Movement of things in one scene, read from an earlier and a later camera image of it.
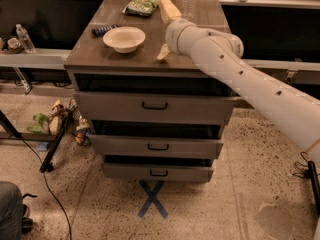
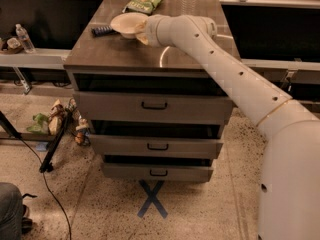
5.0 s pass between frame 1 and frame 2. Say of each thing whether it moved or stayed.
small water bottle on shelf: stayed
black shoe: stayed
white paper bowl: moved
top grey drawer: stayed
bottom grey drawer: stayed
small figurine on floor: stayed
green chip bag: stayed
